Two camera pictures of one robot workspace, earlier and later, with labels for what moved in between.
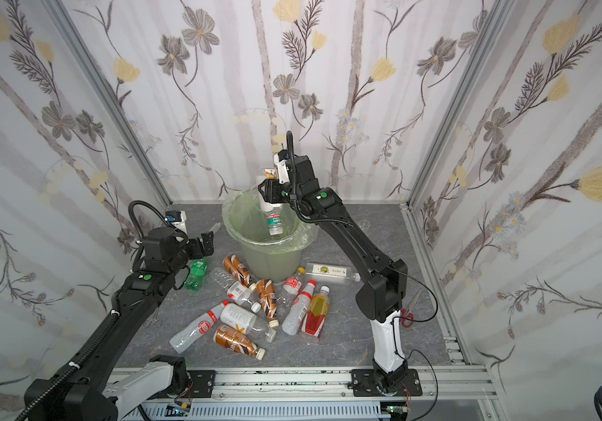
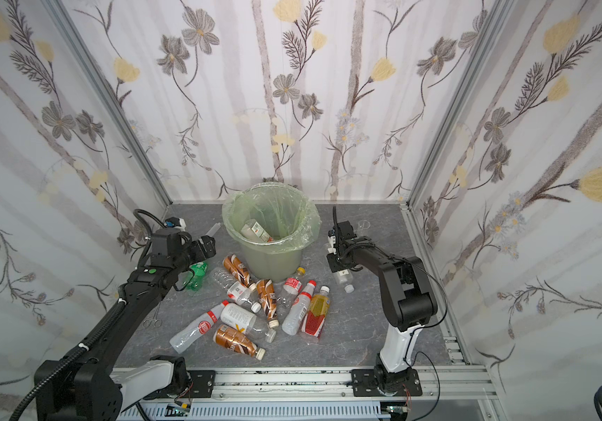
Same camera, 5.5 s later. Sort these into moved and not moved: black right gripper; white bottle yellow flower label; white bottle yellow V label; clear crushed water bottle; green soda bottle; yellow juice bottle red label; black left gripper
Moved: white bottle yellow flower label; black right gripper
Not moved: green soda bottle; white bottle yellow V label; black left gripper; yellow juice bottle red label; clear crushed water bottle
